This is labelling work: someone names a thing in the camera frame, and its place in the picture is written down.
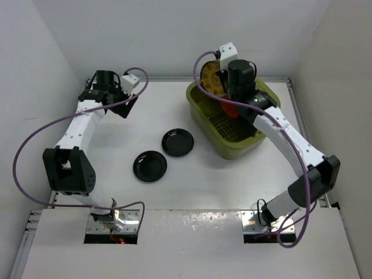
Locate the orange plate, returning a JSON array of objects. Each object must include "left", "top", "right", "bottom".
[{"left": 220, "top": 101, "right": 239, "bottom": 119}]

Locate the metal base plate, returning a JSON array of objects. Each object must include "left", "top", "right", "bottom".
[
  {"left": 86, "top": 209, "right": 141, "bottom": 234},
  {"left": 241, "top": 210, "right": 296, "bottom": 235}
]

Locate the yellow patterned brown-rim plate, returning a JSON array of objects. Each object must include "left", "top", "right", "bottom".
[{"left": 200, "top": 60, "right": 226, "bottom": 98}]

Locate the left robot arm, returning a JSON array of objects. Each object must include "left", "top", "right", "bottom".
[{"left": 42, "top": 70, "right": 140, "bottom": 232}]

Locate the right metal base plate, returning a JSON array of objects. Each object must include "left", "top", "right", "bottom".
[{"left": 241, "top": 210, "right": 296, "bottom": 235}]

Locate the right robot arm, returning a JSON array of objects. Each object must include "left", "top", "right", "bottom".
[{"left": 220, "top": 59, "right": 341, "bottom": 226}]

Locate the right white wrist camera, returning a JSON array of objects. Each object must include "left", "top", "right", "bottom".
[{"left": 219, "top": 42, "right": 238, "bottom": 71}]

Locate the olive green dish rack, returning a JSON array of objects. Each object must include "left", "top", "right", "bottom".
[{"left": 186, "top": 82, "right": 266, "bottom": 160}]

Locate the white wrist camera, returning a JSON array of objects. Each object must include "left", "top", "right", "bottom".
[
  {"left": 219, "top": 42, "right": 238, "bottom": 71},
  {"left": 120, "top": 74, "right": 140, "bottom": 95}
]

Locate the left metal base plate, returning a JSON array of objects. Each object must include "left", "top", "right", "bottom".
[{"left": 86, "top": 209, "right": 141, "bottom": 234}]

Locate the black plate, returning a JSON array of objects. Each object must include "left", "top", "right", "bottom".
[
  {"left": 161, "top": 128, "right": 195, "bottom": 158},
  {"left": 133, "top": 151, "right": 167, "bottom": 183}
]

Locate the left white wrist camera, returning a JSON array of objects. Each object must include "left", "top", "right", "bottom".
[{"left": 120, "top": 74, "right": 140, "bottom": 95}]

